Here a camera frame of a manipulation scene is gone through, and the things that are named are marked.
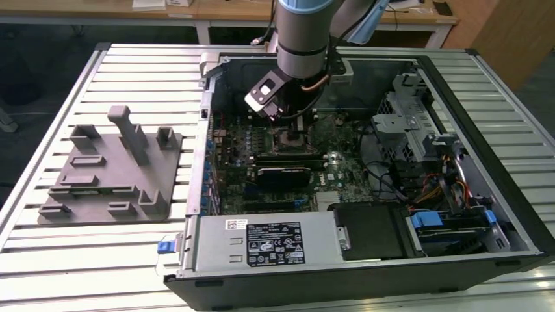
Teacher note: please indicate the thin metal locking lever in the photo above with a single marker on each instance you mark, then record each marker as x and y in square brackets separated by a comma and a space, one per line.
[272, 125]

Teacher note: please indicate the white paper box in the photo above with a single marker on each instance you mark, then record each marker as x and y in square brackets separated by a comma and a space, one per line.
[181, 2]
[149, 4]

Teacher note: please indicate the grey chair base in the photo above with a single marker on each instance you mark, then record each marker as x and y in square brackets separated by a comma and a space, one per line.
[9, 125]

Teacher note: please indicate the wooden desk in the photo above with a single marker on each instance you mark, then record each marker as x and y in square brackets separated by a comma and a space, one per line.
[109, 9]

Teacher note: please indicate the black label sticker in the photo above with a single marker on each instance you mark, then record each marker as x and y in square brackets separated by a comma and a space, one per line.
[276, 243]

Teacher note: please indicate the brown wooden cabinet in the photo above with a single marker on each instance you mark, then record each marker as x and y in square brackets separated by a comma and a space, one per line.
[512, 32]

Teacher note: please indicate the small blue plastic tab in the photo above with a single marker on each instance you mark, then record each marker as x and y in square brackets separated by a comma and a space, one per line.
[490, 217]

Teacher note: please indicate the CPU socket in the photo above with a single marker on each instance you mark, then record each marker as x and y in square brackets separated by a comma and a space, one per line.
[274, 143]

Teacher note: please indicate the small black desk item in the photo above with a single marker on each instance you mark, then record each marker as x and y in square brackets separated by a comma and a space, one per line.
[444, 8]

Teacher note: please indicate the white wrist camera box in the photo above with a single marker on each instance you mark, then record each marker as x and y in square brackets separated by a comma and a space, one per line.
[265, 91]

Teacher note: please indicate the silver power supply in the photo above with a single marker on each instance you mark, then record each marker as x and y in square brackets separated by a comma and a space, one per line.
[217, 243]

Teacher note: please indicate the grey parts rack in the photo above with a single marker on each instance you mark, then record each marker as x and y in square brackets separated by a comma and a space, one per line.
[117, 169]

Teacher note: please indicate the black open PC case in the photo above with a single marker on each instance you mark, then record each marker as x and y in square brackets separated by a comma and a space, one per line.
[304, 286]

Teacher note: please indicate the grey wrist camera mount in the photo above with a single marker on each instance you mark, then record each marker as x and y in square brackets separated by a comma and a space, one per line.
[342, 71]

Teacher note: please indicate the metal disk bay cage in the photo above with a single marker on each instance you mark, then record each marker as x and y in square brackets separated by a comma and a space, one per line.
[404, 123]

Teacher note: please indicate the black graphics card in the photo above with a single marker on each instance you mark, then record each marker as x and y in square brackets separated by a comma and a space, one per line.
[282, 177]

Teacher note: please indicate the green motherboard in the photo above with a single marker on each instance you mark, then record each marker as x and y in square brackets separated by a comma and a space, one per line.
[348, 188]

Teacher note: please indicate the silver heat sink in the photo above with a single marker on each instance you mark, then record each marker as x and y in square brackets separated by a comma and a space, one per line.
[329, 200]

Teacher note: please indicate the blue plastic latch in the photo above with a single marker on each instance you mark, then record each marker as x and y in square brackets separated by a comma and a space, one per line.
[166, 247]

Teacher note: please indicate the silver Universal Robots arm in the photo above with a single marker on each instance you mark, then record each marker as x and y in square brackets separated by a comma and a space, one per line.
[304, 32]

